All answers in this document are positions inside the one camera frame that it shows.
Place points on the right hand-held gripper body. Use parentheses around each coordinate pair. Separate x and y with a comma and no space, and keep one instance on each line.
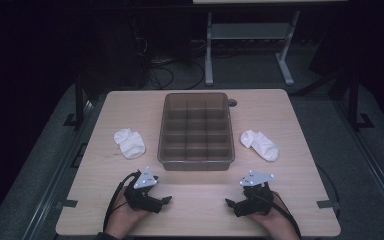
(255,179)

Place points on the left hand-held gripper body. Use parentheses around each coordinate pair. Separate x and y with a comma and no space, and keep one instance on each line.
(145,178)

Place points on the white sock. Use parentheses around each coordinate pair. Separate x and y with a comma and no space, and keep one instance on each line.
(131,145)
(263,145)

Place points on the brown translucent divided box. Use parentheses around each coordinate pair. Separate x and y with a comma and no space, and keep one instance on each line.
(196,133)

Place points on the person's left hand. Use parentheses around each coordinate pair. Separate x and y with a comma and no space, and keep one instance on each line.
(123,218)

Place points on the person's right hand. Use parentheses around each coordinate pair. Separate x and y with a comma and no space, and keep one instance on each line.
(276,218)

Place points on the dark tape strip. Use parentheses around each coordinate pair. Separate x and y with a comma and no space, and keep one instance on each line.
(67,203)
(328,204)

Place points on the grey table grommet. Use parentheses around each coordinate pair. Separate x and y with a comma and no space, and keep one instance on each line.
(232,102)

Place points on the white metal stand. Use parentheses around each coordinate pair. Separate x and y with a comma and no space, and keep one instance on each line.
(246,31)

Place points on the black upright post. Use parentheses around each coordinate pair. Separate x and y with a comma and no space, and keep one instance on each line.
(354,100)
(79,100)

